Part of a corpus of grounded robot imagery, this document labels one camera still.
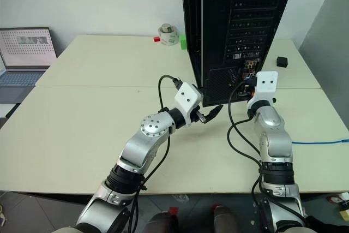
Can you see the green block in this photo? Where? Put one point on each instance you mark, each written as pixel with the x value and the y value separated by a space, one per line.
pixel 183 42

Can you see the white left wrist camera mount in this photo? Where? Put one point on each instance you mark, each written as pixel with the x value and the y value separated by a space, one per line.
pixel 188 96

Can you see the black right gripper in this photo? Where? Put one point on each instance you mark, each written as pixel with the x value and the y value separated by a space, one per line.
pixel 253 84

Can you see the small black box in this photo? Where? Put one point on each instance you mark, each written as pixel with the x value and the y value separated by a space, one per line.
pixel 282 62

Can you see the black computer tower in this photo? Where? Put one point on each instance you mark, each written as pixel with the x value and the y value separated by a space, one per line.
pixel 240 20

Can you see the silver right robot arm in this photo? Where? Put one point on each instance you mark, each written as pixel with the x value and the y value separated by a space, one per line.
pixel 274 145

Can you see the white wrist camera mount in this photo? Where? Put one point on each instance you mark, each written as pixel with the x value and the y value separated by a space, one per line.
pixel 266 84
pixel 188 96

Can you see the white tape roll with weight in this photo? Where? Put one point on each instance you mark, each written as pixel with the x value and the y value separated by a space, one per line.
pixel 169 35

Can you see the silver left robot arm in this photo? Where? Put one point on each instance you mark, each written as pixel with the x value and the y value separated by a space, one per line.
pixel 141 148

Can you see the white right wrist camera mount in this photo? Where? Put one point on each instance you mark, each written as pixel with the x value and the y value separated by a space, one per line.
pixel 266 84

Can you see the dark rounded shape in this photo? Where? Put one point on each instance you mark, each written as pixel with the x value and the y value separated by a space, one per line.
pixel 225 218
pixel 161 223

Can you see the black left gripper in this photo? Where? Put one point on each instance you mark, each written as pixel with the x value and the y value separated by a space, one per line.
pixel 198 116

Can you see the small red floor item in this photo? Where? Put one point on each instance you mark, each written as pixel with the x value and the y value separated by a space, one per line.
pixel 173 210

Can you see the floor clutter with yellow notes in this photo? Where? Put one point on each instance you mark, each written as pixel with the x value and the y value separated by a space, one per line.
pixel 340 201

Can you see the small red block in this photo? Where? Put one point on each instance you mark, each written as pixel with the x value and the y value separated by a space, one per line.
pixel 156 39

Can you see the grey open laptop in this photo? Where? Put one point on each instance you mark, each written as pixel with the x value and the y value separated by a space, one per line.
pixel 24 53

